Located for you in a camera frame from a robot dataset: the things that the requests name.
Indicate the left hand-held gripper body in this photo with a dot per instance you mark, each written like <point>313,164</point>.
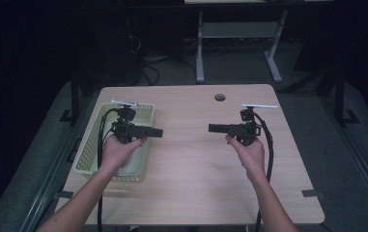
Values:
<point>127,129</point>

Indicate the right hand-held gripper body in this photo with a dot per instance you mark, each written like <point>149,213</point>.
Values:
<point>247,130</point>

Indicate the pale yellow plastic basket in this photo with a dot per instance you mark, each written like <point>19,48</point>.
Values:
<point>88,151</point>

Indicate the person's left hand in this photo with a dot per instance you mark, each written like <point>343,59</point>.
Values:
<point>117,154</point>

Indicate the person's right hand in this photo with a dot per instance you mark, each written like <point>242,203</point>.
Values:
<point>252,159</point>

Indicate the black metal stand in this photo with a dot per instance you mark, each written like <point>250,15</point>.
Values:
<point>74,96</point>
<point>340,96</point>

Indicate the black tape strip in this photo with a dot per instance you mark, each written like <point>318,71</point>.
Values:
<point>66,194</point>
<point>310,193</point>

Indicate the metal floor rail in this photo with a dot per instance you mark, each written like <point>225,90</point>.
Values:
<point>52,170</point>
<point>358,154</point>

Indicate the grey metal table frame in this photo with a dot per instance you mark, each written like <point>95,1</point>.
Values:
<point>236,29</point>

